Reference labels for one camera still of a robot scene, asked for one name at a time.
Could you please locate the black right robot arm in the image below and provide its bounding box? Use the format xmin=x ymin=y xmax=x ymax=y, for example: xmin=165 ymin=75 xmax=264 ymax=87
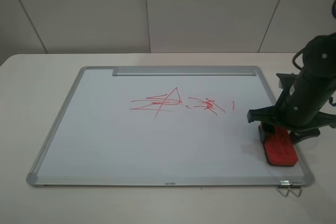
xmin=247 ymin=33 xmax=335 ymax=144

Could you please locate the metal hanging hook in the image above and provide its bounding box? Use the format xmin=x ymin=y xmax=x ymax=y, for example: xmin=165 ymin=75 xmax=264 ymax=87
xmin=289 ymin=181 xmax=302 ymax=198
xmin=277 ymin=180 xmax=290 ymax=197

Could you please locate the white whiteboard with aluminium frame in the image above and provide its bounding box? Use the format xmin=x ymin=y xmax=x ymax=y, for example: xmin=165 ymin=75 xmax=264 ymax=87
xmin=26 ymin=66 xmax=314 ymax=187

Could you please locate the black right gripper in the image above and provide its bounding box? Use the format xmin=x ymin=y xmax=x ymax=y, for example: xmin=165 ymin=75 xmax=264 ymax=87
xmin=247 ymin=73 xmax=335 ymax=145

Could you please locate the left metal hanging hook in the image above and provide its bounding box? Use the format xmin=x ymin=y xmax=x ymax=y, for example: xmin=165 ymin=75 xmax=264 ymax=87
xmin=277 ymin=180 xmax=290 ymax=197

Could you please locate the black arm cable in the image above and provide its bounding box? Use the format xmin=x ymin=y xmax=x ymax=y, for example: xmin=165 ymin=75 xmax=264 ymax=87
xmin=292 ymin=48 xmax=308 ymax=70

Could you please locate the red whiteboard eraser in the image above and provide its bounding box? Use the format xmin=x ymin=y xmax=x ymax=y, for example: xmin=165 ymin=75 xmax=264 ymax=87
xmin=258 ymin=124 xmax=298 ymax=167

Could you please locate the grey marker tray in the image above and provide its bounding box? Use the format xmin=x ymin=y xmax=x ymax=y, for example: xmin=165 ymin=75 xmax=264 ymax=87
xmin=112 ymin=66 xmax=257 ymax=77

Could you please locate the right metal hanging hook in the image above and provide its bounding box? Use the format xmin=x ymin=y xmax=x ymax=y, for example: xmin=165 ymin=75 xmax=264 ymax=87
xmin=289 ymin=181 xmax=302 ymax=198

